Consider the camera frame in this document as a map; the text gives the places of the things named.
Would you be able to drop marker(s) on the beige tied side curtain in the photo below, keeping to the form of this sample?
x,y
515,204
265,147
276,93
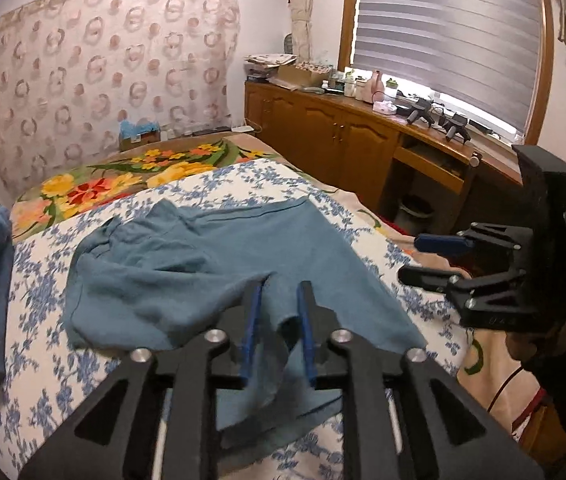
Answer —
x,y
300,16

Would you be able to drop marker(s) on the brown wooden cabinet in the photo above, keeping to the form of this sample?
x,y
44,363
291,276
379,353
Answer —
x,y
408,174

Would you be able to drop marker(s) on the cardboard box on cabinet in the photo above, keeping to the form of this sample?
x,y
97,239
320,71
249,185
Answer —
x,y
302,77

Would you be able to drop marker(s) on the person's right hand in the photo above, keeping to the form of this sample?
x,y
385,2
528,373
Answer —
x,y
524,347

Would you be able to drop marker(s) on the pink bottle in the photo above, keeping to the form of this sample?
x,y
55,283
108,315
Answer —
x,y
373,89

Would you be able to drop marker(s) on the teal blue shorts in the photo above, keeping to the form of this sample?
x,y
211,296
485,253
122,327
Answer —
x,y
157,281

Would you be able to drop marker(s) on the pink circle patterned curtain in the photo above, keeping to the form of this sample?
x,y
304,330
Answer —
x,y
72,72

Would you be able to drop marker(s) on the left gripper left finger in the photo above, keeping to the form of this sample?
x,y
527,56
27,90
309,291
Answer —
x,y
113,433

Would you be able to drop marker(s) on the box with blue cloth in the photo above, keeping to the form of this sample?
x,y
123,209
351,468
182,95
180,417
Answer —
x,y
134,135

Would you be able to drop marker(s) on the grey striped window blind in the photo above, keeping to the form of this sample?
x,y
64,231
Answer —
x,y
481,52

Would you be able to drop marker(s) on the blue floral white quilt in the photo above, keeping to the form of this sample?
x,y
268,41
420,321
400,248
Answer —
x,y
317,454

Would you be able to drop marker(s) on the colourful floral beige blanket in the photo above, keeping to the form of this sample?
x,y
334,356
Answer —
x,y
128,179

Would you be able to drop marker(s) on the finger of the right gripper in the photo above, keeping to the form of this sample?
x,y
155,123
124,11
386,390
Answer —
x,y
492,302
487,240

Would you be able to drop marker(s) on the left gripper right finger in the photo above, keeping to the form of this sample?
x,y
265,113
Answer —
x,y
403,415

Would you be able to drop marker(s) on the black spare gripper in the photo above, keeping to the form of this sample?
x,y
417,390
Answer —
x,y
420,110
455,126

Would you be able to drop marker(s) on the stack of papers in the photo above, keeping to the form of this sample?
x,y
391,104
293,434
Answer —
x,y
260,67

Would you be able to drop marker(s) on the black spare gripper right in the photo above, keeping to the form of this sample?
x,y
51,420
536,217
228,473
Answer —
x,y
455,126

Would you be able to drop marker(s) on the black spare gripper left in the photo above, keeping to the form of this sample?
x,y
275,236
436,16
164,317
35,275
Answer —
x,y
420,110

